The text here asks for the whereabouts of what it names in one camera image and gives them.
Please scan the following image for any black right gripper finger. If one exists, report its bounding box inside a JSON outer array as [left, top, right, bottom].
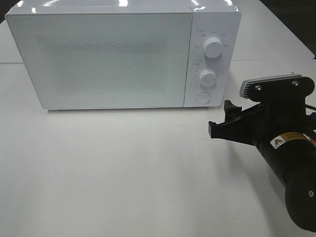
[[224, 100, 242, 121], [208, 120, 237, 139]]

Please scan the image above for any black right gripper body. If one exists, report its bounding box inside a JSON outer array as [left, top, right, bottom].
[[226, 100, 314, 147]]

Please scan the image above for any round door release button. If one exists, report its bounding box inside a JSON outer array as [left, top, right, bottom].
[[196, 92, 211, 104]]

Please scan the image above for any white microwave door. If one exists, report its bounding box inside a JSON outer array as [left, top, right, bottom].
[[7, 13, 191, 109]]

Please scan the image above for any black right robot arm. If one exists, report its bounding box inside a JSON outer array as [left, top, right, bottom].
[[208, 99, 316, 232]]

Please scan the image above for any lower white microwave knob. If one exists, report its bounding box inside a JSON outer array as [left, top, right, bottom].
[[199, 70, 217, 87]]

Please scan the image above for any white microwave knob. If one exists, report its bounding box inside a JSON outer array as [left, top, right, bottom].
[[199, 70, 217, 87], [202, 36, 224, 59]]

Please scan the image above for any upper white microwave knob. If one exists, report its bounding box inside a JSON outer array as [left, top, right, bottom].
[[202, 36, 224, 59]]

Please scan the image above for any white microwave oven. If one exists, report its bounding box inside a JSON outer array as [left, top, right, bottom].
[[5, 0, 242, 110]]

